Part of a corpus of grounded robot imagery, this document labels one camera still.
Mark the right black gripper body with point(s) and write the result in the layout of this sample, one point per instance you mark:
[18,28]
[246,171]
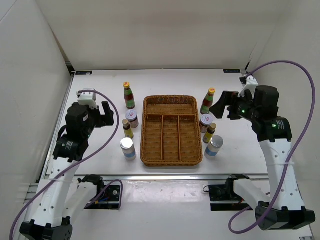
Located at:
[242,108]

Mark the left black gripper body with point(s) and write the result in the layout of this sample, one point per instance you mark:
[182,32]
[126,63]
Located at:
[95,119]

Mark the silver-lid bead jar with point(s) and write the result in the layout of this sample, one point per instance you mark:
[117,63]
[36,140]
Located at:
[213,147]
[128,148]

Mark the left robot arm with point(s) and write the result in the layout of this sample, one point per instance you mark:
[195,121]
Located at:
[55,215]

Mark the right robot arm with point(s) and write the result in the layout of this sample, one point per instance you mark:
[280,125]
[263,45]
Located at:
[283,208]

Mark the right red sauce bottle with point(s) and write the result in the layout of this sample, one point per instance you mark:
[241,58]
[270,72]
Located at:
[207,101]

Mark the red sauce bottle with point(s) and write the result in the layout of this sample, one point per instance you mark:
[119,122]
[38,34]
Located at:
[207,101]
[128,96]

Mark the left small yellow bottle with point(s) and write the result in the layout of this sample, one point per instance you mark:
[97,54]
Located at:
[127,129]

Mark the small yellow bottle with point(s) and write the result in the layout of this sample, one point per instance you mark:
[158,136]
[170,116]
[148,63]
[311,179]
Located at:
[127,129]
[209,133]

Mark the left white-lid brown jar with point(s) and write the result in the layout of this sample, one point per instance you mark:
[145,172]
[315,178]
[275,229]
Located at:
[132,117]

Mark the white-lid brown jar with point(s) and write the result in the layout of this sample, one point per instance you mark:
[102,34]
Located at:
[132,117]
[204,122]

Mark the left red sauce bottle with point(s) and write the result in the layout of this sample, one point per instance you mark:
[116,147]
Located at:
[128,96]

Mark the right black table label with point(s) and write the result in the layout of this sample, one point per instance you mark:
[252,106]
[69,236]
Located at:
[231,71]

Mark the black table label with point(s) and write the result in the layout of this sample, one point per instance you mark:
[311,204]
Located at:
[231,71]
[83,73]

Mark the right white-lid brown jar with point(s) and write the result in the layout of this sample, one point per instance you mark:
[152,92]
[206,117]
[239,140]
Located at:
[204,122]

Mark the right small yellow bottle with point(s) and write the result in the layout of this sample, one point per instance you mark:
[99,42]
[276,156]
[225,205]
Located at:
[209,133]

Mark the left black table label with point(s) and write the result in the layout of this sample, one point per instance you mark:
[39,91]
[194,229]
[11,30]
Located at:
[83,73]

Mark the wicker divided tray basket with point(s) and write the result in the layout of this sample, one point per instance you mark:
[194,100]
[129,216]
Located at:
[170,131]

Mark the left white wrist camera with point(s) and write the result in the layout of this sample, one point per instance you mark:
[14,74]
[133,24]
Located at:
[87,99]

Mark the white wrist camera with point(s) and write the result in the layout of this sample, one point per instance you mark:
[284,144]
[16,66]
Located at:
[248,83]
[87,99]

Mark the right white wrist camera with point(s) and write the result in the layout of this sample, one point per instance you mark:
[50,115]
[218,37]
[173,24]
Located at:
[248,83]

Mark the aluminium front rail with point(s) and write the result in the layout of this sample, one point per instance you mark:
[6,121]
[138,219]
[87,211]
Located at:
[207,178]

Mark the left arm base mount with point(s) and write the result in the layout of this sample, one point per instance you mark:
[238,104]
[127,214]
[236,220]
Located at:
[108,196]

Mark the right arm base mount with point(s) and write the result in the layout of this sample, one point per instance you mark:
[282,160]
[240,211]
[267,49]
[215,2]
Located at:
[222,196]

